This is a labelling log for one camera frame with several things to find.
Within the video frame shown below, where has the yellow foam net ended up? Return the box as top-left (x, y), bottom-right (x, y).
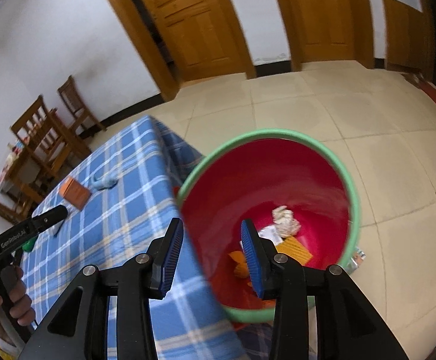
top-left (276, 236), bottom-right (313, 266)

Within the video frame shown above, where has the blue curved toy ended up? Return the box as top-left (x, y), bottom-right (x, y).
top-left (90, 174), bottom-right (118, 191)

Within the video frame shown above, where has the orange cardboard box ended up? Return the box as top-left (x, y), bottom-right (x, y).
top-left (59, 176), bottom-right (91, 211)

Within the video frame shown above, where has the cream paper ball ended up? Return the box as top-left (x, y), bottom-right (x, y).
top-left (272, 205), bottom-right (301, 238)

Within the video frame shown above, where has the white medicine box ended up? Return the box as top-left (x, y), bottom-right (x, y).
top-left (258, 225), bottom-right (283, 246)

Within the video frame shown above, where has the person's left hand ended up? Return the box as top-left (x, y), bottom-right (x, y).
top-left (0, 265), bottom-right (37, 344)

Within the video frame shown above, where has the green clover-shaped container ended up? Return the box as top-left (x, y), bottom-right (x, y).
top-left (22, 236), bottom-right (38, 253)

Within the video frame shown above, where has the wooden chair at left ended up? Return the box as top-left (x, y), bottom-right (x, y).
top-left (0, 201), bottom-right (32, 224)

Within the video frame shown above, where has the wooden dining table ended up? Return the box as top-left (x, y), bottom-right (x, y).
top-left (0, 108), bottom-right (94, 205)

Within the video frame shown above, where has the blue plaid tablecloth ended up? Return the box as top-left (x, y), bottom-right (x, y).
top-left (21, 116), bottom-right (272, 359)

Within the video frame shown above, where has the wooden chair near table front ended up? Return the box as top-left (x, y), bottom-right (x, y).
top-left (10, 95), bottom-right (74, 178)

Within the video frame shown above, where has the red bin with green rim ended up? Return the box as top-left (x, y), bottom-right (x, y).
top-left (176, 129), bottom-right (361, 324)

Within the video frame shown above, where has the left wooden door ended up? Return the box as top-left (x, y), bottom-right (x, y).
top-left (108, 0), bottom-right (256, 101)

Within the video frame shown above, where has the wooden door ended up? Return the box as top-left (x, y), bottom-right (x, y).
top-left (277, 0), bottom-right (374, 71)
top-left (108, 0), bottom-right (256, 101)

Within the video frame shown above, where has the right wooden door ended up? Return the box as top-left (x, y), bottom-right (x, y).
top-left (277, 0), bottom-right (374, 71)

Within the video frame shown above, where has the wooden chair against wall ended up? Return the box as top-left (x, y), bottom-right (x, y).
top-left (58, 76), bottom-right (106, 133)

